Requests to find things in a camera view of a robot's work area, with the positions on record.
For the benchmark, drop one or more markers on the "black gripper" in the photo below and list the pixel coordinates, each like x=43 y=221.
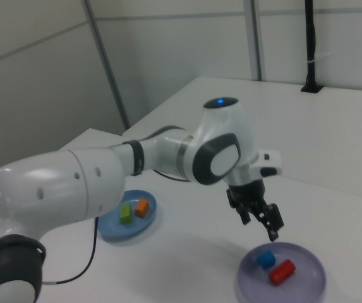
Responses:
x=247 y=194

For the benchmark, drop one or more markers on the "blue block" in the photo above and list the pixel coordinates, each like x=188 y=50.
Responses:
x=266 y=259

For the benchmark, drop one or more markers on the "red cylinder block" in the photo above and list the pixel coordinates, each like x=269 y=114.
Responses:
x=281 y=272

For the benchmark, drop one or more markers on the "orange block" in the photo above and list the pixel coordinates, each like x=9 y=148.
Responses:
x=141 y=206

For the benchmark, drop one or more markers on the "green block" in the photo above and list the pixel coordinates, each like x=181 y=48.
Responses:
x=125 y=214

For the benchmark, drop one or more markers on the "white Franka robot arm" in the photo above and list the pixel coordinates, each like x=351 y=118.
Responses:
x=57 y=189

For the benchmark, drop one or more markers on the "purple plate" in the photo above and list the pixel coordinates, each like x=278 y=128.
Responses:
x=307 y=284

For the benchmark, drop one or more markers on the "blue plate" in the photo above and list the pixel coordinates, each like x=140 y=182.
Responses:
x=136 y=227

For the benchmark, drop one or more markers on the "black clamped pole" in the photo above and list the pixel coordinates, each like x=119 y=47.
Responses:
x=310 y=47

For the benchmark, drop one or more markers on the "grey partition post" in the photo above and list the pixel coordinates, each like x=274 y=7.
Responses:
x=258 y=41
x=105 y=63

